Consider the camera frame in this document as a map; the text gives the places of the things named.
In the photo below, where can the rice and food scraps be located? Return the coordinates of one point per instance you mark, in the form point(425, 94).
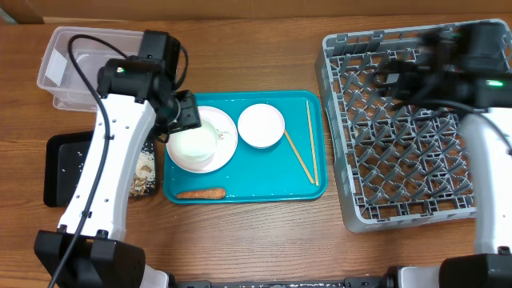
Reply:
point(145, 175)

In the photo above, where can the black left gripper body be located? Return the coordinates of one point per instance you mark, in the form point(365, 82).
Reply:
point(181, 114)

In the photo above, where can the wooden chopstick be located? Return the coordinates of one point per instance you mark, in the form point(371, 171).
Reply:
point(313, 150)
point(298, 156)

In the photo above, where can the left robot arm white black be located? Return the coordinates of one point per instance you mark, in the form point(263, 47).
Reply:
point(139, 97)

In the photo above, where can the small white plate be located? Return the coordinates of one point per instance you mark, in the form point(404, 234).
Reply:
point(261, 125)

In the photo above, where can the large white plate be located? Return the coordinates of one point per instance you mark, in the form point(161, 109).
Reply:
point(227, 142)

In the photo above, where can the teal plastic serving tray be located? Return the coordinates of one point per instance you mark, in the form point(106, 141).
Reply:
point(261, 175)

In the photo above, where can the orange carrot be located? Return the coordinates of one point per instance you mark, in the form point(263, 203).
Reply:
point(208, 194)

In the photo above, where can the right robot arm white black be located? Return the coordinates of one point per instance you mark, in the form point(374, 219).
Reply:
point(465, 71)

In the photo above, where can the clear plastic waste bin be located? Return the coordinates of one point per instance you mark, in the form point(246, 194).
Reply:
point(91, 48)

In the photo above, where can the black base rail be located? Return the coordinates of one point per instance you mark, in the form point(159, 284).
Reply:
point(280, 283)

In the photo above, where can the white bowl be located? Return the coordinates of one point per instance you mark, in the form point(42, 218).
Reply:
point(194, 145)

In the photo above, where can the black waste tray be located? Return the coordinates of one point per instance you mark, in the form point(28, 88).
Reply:
point(65, 160)

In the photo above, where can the grey plastic dishwasher rack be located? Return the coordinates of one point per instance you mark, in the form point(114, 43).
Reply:
point(393, 168)

